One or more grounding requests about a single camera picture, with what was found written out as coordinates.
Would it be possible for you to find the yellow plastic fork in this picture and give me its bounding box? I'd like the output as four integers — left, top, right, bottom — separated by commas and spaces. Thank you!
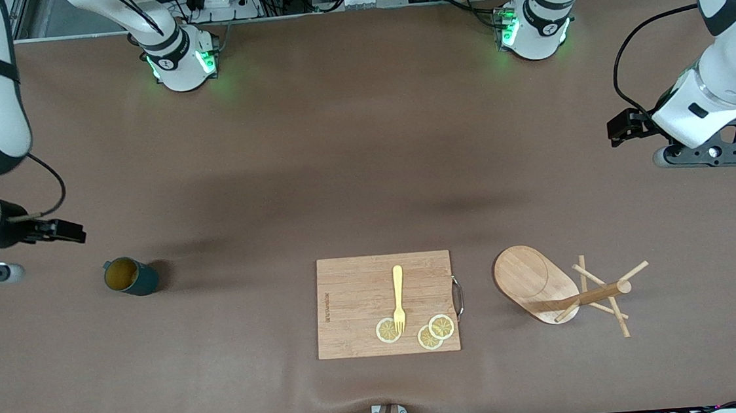
390, 265, 409, 335

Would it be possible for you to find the bamboo cutting board metal handle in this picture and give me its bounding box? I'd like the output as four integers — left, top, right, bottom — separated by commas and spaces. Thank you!
310, 248, 469, 362

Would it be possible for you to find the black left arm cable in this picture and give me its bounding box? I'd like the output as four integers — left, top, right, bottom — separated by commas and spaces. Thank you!
608, 3, 708, 125

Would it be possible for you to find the lemon slice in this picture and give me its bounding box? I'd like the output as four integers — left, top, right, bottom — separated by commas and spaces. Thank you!
375, 317, 403, 345
417, 323, 444, 351
428, 314, 456, 342

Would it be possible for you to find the brown table mat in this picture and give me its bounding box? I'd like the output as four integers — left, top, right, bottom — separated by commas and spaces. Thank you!
0, 0, 736, 413

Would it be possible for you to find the white power strip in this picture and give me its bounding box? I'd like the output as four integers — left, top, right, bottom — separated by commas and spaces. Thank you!
184, 0, 262, 24

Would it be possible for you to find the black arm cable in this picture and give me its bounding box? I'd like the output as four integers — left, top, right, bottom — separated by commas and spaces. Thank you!
0, 151, 69, 223
608, 3, 708, 125

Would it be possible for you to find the wooden cup rack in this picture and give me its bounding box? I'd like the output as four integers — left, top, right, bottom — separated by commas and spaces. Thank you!
491, 235, 655, 348

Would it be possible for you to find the teal cup yellow inside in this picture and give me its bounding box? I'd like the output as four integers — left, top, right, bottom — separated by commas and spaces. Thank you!
102, 254, 161, 299

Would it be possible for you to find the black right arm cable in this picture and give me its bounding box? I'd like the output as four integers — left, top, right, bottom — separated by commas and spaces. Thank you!
0, 151, 69, 223

